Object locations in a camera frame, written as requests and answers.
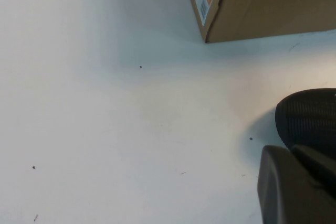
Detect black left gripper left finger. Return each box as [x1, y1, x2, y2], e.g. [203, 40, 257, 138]
[256, 145, 336, 224]

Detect black mesh sneaker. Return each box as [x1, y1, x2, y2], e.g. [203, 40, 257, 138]
[275, 88, 336, 152]

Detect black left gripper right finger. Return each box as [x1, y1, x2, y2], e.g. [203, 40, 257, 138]
[290, 144, 336, 191]

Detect brown cardboard shoe box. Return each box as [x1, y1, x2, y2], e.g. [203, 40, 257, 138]
[182, 0, 336, 44]

